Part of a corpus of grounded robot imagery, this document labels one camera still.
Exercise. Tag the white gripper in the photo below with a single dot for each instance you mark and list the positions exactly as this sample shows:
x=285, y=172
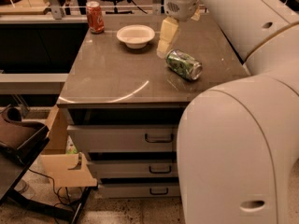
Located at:
x=179, y=6

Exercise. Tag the green soda can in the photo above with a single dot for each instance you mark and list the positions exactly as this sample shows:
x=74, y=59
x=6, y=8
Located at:
x=184, y=64

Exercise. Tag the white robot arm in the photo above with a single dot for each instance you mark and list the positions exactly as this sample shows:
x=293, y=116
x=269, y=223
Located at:
x=237, y=142

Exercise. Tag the red soda can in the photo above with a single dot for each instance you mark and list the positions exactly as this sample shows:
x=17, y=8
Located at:
x=94, y=17

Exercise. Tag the white paper bowl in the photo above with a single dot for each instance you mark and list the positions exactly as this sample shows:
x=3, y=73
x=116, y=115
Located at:
x=135, y=36

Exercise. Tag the grey drawer cabinet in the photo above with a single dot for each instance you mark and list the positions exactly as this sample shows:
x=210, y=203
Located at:
x=110, y=84

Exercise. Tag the top grey drawer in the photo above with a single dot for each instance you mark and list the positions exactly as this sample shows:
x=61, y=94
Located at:
x=123, y=138

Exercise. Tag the grey drawer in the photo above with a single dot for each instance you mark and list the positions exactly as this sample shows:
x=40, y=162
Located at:
x=139, y=190
x=123, y=138
x=133, y=169

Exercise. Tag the middle grey drawer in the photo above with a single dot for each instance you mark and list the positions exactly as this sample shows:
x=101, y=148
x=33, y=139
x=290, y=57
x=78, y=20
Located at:
x=133, y=169

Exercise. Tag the bottom grey drawer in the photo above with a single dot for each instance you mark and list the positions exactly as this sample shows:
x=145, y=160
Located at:
x=139, y=190

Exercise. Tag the cardboard box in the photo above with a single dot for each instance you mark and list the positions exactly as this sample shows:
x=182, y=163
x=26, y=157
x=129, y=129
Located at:
x=67, y=170

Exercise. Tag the dark brown chair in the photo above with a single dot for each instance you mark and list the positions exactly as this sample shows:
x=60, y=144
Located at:
x=20, y=143

